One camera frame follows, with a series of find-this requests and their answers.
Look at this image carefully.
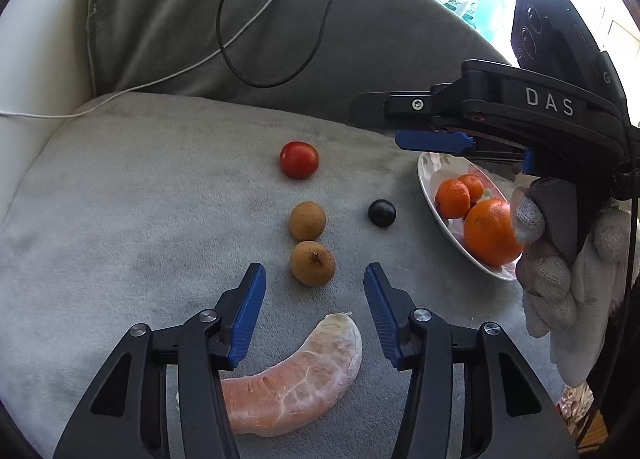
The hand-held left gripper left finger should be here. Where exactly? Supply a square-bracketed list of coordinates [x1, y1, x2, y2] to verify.
[52, 262, 267, 459]

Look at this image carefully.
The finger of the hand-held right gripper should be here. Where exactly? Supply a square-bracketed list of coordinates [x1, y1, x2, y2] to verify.
[350, 80, 466, 132]
[395, 129, 531, 175]

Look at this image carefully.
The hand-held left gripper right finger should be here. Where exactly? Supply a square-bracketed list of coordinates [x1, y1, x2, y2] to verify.
[363, 262, 581, 459]

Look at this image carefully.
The white floral plate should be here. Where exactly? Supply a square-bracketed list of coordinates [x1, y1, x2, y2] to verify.
[417, 150, 526, 282]

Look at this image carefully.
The small mandarin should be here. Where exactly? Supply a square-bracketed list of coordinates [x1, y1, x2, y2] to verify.
[434, 178, 472, 220]
[457, 173, 485, 203]

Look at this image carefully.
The brown longan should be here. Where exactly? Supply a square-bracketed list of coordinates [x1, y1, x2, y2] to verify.
[290, 240, 337, 287]
[289, 201, 327, 242]

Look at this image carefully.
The dark purple grape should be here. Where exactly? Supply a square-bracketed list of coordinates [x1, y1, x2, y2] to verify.
[368, 199, 397, 228]

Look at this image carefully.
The peeled pomelo segment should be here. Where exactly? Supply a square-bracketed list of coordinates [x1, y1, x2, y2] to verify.
[177, 311, 363, 437]

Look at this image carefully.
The large orange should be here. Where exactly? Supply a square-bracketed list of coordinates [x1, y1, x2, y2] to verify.
[463, 198, 525, 267]

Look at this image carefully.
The red cherry tomato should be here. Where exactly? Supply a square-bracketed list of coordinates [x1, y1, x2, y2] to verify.
[279, 140, 320, 180]

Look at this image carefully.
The person's right hand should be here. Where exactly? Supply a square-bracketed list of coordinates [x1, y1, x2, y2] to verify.
[510, 188, 640, 387]

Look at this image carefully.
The blue detergent bottle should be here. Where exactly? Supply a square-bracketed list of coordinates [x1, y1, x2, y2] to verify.
[465, 0, 508, 37]

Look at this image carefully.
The grey fleece blanket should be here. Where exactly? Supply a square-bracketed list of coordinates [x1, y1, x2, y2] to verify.
[0, 0, 566, 459]

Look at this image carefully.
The white board panel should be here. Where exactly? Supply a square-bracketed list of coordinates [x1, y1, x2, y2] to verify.
[0, 0, 108, 220]

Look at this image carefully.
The black cable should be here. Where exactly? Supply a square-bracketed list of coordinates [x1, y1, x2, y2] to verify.
[216, 0, 338, 89]

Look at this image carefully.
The white cable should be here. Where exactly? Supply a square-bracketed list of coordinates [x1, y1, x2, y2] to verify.
[0, 0, 307, 119]

